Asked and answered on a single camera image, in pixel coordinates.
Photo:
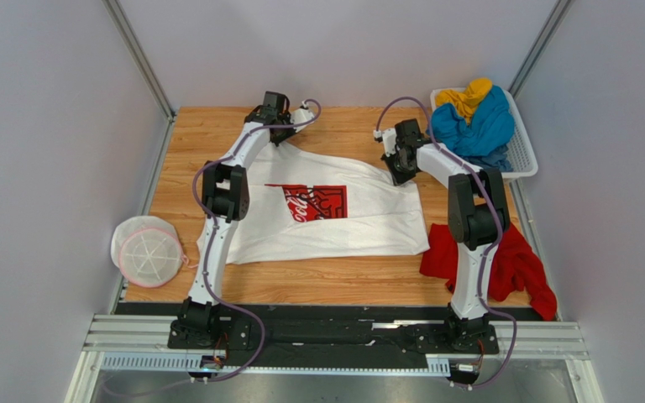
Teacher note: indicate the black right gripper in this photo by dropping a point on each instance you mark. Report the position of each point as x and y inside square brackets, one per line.
[399, 165]

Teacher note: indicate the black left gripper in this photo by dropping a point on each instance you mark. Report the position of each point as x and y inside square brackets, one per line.
[276, 141]

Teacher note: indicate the white Coca-Cola print t-shirt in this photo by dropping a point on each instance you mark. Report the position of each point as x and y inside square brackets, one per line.
[313, 206]

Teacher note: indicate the white mesh laundry bag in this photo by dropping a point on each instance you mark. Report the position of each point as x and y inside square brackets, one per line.
[147, 251]

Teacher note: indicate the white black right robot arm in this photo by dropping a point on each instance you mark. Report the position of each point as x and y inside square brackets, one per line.
[477, 220]

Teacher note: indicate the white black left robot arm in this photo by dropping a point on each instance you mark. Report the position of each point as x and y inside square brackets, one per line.
[221, 189]

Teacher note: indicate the yellow t-shirt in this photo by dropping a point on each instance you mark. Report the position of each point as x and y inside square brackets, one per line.
[466, 101]

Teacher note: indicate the blue t-shirt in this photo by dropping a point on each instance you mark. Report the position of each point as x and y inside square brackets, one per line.
[484, 136]

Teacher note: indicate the dark blue denim garment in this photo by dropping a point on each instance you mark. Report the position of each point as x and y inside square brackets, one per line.
[496, 162]

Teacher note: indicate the white plastic laundry basket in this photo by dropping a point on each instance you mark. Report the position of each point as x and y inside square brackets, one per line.
[520, 153]

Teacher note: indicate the red t-shirt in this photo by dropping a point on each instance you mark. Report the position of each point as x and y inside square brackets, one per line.
[515, 267]

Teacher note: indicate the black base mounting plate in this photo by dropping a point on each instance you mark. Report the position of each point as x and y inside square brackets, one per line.
[340, 337]

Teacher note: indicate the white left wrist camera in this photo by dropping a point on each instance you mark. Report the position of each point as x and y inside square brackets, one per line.
[302, 117]

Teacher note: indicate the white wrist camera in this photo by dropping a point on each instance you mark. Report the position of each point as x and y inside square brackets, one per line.
[302, 117]
[388, 139]

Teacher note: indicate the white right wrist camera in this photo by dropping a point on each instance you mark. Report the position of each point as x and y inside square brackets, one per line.
[388, 139]

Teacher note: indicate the aluminium corner post left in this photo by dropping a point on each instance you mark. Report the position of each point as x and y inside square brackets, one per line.
[135, 48]

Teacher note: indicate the aluminium corner post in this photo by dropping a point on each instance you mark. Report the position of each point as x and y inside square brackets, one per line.
[550, 27]
[135, 48]

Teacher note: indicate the aluminium frame rail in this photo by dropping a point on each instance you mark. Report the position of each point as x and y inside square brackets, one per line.
[139, 342]

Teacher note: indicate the aluminium corner post right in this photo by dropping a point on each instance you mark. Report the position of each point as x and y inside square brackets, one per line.
[550, 27]

